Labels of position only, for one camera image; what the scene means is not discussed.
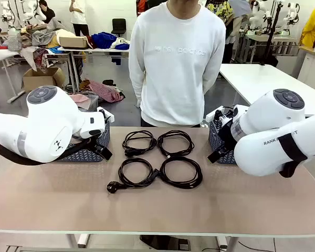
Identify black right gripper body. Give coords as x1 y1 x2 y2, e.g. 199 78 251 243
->
217 121 238 154

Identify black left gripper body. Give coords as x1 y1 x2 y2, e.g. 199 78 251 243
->
93 135 108 151

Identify black smooth power cable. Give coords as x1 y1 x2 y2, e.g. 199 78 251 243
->
121 130 158 158

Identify black thick cable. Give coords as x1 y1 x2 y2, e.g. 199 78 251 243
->
154 155 204 190

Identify black braided USB cable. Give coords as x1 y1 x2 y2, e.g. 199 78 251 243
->
156 129 195 159

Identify black cable with round plug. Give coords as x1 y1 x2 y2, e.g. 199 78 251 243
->
106 157 159 194

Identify left forearm in white sleeve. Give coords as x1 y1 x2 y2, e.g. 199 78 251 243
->
201 70 220 95

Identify right forearm in white sleeve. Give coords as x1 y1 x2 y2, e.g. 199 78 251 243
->
129 70 148 108

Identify grey-blue plastic basket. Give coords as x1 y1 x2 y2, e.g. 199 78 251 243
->
55 119 111 163
208 120 238 165

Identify grey storage bin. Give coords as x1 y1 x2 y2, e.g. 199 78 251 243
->
69 93 100 113

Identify red plaid cloth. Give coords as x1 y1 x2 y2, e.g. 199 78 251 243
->
80 79 126 103

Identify large white table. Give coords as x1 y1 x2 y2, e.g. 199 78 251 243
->
219 64 315 118

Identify person in white sweatshirt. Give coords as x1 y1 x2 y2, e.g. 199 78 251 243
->
128 0 227 128

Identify open cardboard box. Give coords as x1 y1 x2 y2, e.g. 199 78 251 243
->
22 67 66 92

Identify white table leg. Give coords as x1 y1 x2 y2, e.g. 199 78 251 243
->
215 235 238 252
65 233 91 249

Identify long white table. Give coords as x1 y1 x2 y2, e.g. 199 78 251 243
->
56 46 130 94

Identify white and yellow cloth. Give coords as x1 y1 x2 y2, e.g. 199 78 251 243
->
109 36 131 50

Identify blue cloth pile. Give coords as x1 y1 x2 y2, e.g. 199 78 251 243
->
91 31 118 49

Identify closed flat cardboard box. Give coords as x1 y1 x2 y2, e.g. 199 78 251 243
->
59 36 89 49

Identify black tripod stand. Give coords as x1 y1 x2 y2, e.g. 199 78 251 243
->
259 0 284 66

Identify white cabinet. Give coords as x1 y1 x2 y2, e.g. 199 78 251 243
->
297 46 315 85

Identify white robot bench table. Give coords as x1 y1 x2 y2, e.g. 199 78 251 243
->
243 33 300 64

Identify black office chair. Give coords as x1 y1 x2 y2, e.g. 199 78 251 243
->
111 18 127 36

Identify mixed clothes pile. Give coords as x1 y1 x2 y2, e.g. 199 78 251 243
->
6 18 70 71

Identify person in yellow patterned shirt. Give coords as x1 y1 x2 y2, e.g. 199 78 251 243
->
206 0 236 64

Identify person in white t-shirt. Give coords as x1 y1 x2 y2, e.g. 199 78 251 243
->
69 0 90 37

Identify small white table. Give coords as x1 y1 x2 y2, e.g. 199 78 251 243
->
0 48 26 103

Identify person in black clothes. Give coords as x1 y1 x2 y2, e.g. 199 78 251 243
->
38 0 56 24

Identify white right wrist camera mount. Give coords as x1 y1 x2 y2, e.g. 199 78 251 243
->
206 104 239 123

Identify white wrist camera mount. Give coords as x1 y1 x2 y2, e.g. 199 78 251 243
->
96 107 116 123
206 104 239 123

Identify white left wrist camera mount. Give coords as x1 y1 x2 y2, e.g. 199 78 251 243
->
96 107 116 123

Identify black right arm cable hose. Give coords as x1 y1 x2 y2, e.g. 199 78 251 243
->
277 132 308 179

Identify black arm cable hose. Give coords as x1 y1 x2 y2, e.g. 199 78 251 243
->
0 136 106 166
277 132 308 179

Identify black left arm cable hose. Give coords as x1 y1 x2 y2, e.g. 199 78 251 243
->
0 136 106 166

